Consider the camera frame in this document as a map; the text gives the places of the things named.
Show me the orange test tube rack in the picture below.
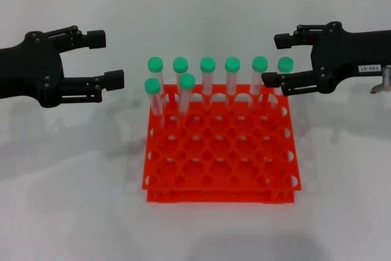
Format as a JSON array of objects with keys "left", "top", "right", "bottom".
[{"left": 142, "top": 83, "right": 303, "bottom": 205}]

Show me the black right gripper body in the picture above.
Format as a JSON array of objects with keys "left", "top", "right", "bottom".
[{"left": 310, "top": 21, "right": 391, "bottom": 95}]

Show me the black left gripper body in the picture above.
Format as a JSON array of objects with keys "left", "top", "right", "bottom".
[{"left": 0, "top": 31, "right": 64, "bottom": 109}]

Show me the clear test tube green cap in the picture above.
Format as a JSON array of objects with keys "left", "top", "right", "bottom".
[
  {"left": 144, "top": 78, "right": 165, "bottom": 127},
  {"left": 200, "top": 56, "right": 216, "bottom": 95},
  {"left": 249, "top": 56, "right": 269, "bottom": 96},
  {"left": 177, "top": 73, "right": 197, "bottom": 123},
  {"left": 147, "top": 56, "right": 166, "bottom": 103},
  {"left": 273, "top": 56, "right": 294, "bottom": 97},
  {"left": 224, "top": 56, "right": 241, "bottom": 96},
  {"left": 172, "top": 56, "right": 189, "bottom": 90}
]

